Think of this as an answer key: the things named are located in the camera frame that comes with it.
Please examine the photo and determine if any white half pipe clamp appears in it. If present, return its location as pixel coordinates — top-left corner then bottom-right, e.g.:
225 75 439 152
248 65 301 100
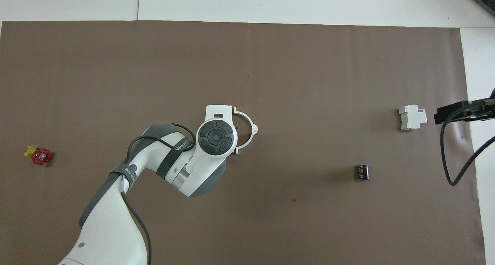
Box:
232 106 259 154

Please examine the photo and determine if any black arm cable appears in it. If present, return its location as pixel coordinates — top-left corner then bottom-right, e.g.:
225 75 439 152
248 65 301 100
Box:
119 123 196 265
442 88 495 186

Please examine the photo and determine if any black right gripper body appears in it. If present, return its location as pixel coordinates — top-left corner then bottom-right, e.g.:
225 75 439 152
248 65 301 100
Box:
468 98 495 121

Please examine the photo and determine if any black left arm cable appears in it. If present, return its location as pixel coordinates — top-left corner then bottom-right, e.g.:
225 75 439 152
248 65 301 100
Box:
119 123 196 265

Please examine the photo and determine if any white circuit breaker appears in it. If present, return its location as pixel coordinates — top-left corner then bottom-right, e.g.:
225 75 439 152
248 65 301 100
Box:
398 104 428 131

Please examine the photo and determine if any brown paper table mat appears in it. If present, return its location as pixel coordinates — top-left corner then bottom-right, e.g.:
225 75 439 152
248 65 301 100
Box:
0 21 487 265

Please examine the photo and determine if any red-handled brass valve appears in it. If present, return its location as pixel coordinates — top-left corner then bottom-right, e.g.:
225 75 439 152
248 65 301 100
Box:
24 144 52 165

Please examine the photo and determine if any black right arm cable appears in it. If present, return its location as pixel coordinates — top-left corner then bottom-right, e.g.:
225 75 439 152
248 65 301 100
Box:
442 88 495 186

